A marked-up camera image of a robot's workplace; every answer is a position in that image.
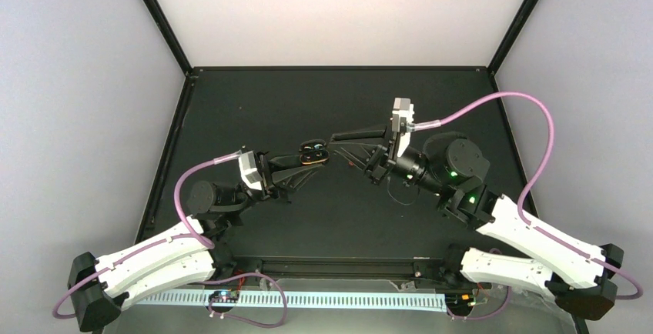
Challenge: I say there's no black glossy earbud charging case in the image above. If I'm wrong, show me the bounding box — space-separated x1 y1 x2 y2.
299 139 330 165

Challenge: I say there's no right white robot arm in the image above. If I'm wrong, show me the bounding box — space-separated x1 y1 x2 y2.
328 128 624 321

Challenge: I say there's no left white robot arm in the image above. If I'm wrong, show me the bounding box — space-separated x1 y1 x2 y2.
63 141 330 333

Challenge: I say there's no clear plastic sheet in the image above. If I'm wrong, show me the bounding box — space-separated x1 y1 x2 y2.
381 280 575 333

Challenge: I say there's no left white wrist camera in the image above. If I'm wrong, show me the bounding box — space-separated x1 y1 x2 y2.
238 151 263 191

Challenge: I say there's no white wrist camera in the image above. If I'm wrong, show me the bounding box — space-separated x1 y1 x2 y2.
238 151 263 191
390 97 414 158

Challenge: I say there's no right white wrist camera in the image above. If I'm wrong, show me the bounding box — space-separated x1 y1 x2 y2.
390 97 414 158

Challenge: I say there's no black aluminium front rail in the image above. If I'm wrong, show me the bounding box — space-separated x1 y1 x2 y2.
234 256 457 284

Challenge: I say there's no white slotted cable duct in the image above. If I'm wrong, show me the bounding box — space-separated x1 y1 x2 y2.
139 289 447 312

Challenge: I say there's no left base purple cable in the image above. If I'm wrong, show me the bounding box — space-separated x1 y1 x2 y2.
196 272 290 329

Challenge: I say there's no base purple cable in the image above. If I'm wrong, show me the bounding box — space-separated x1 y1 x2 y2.
444 247 512 322
196 272 290 329

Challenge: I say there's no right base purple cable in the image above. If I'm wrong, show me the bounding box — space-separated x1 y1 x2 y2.
444 247 512 322

